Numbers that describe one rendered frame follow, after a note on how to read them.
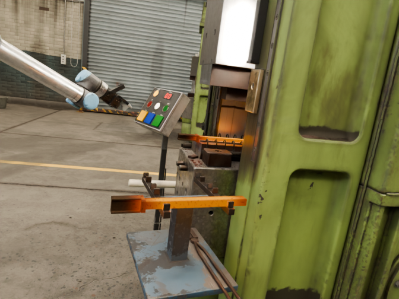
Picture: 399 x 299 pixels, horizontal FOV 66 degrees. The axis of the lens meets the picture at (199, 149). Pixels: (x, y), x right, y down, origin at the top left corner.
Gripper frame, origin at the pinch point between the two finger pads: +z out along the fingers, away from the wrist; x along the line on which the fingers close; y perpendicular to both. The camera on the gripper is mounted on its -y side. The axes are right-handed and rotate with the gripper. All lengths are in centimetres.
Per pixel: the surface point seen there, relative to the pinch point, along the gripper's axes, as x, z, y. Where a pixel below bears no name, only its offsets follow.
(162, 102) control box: 13.6, 11.0, -11.9
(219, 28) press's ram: 78, -22, -38
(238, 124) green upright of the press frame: 61, 33, -19
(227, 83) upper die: 77, -3, -24
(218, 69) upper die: 75, -10, -26
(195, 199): 116, -23, 29
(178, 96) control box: 25.6, 11.1, -18.2
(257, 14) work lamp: 95, -22, -44
